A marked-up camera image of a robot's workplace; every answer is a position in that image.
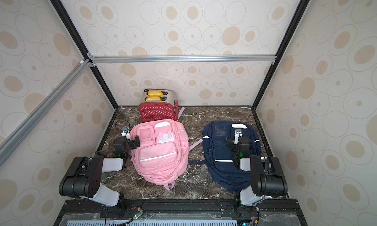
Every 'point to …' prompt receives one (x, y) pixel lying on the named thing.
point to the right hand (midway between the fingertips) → (237, 138)
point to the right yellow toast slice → (153, 98)
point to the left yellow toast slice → (155, 93)
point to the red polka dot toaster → (158, 104)
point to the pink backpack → (163, 154)
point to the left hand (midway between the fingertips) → (132, 133)
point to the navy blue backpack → (220, 159)
